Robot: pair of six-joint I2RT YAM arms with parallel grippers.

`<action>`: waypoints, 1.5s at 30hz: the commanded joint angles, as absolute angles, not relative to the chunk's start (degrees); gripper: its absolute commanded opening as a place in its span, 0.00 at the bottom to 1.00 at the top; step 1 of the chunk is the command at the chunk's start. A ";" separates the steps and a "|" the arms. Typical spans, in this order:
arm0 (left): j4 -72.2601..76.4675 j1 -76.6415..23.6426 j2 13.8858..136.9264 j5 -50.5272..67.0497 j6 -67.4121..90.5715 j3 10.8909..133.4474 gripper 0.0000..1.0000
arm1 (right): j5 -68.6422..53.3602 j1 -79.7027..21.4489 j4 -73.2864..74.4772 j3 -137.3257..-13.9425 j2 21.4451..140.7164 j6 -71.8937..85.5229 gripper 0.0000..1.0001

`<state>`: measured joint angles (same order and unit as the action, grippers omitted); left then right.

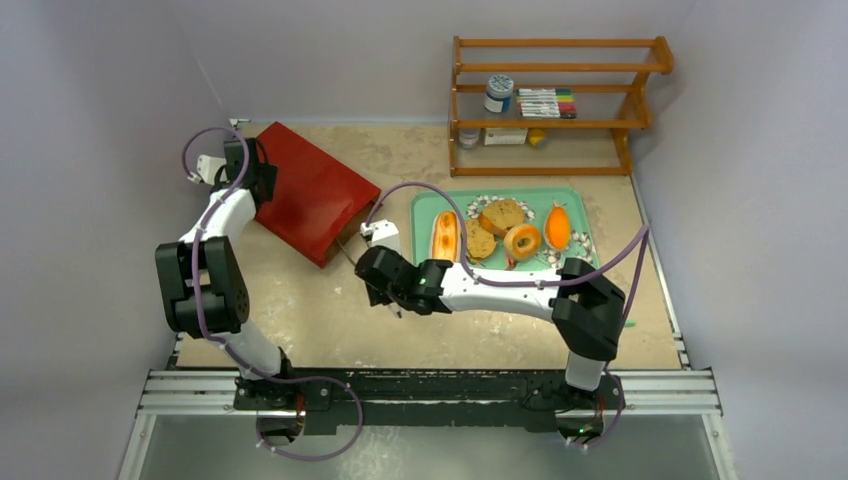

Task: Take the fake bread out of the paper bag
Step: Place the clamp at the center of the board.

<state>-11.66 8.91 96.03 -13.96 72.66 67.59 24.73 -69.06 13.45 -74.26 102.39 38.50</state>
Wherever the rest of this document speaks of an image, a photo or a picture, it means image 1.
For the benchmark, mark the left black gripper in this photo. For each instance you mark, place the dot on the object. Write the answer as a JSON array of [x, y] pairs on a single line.
[[269, 175]]

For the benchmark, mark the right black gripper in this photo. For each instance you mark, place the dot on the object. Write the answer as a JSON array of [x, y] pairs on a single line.
[[378, 285]]

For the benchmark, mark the red paper bag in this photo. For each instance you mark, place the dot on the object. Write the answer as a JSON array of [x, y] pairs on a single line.
[[317, 199]]

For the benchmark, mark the long glazed fake bread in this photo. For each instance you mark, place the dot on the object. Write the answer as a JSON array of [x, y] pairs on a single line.
[[445, 237]]

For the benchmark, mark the round brown fake bread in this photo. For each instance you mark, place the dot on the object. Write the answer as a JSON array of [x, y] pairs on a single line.
[[480, 243]]

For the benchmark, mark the brown crusty fake bread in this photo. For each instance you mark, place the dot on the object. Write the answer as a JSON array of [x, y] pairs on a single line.
[[500, 216]]

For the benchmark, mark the round pale fake bun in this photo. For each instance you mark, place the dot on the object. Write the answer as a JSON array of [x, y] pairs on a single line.
[[522, 242]]

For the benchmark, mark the orange fake bread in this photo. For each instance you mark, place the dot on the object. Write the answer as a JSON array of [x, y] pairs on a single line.
[[557, 228]]

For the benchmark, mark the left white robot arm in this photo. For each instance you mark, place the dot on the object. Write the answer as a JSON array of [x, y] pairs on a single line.
[[203, 290]]

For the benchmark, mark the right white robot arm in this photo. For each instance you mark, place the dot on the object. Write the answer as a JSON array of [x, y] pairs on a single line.
[[587, 309]]

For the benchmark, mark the green floral tray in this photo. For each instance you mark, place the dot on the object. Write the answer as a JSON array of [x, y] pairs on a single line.
[[535, 202]]

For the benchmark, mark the small grey jar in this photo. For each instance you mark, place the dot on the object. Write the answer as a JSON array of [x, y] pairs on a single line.
[[468, 138]]

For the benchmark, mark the small white box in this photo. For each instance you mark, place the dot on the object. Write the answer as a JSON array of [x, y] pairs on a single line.
[[504, 136]]

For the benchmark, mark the yellow small object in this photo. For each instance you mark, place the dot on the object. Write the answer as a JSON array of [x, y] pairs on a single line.
[[537, 138]]

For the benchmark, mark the white jar blue lid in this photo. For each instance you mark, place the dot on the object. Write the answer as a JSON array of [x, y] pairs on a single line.
[[499, 92]]

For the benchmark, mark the coloured marker pen set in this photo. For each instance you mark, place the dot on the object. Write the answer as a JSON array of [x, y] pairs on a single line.
[[556, 103]]

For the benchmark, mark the wooden shelf rack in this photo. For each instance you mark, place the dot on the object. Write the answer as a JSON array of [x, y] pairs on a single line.
[[468, 91]]

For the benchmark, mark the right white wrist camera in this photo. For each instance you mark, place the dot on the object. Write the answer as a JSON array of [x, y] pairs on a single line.
[[381, 233]]

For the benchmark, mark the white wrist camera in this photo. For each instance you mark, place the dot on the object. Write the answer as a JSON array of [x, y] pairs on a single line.
[[209, 170], [381, 233]]

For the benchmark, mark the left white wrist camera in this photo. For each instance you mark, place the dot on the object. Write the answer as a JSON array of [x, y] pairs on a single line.
[[209, 170]]

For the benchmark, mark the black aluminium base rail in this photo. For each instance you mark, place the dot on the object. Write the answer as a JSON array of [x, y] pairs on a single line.
[[535, 400]]

